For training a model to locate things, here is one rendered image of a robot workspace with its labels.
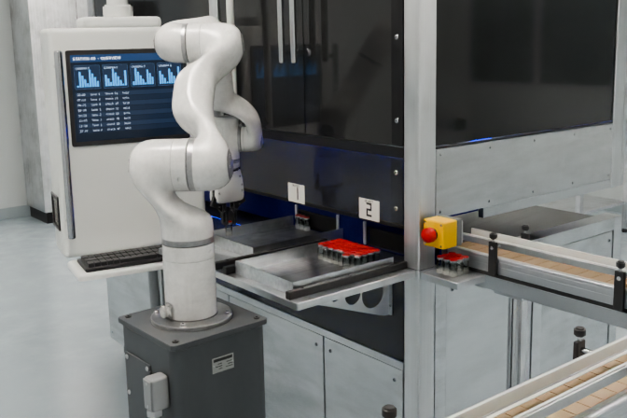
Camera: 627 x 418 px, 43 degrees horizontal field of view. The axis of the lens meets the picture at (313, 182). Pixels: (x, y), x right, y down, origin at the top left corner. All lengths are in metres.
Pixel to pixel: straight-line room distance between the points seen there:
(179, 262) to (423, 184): 0.69
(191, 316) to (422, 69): 0.85
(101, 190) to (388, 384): 1.13
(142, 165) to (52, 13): 5.25
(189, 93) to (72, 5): 5.19
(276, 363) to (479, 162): 1.03
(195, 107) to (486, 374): 1.22
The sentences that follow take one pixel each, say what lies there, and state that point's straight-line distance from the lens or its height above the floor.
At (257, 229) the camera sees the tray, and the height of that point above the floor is 0.89.
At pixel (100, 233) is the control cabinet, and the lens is 2.76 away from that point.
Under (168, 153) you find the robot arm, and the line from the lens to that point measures 1.78.
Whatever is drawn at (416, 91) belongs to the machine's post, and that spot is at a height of 1.36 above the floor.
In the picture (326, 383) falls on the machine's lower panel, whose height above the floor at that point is 0.42.
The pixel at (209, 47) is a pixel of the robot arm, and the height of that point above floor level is 1.49.
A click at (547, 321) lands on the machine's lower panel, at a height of 0.59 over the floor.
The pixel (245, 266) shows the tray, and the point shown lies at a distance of 2.12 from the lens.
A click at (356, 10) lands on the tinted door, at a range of 2.26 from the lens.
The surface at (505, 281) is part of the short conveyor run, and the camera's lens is 2.11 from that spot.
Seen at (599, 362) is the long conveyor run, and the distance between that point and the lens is 1.52.
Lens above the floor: 1.50
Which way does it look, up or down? 10 degrees down
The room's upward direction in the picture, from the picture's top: 1 degrees counter-clockwise
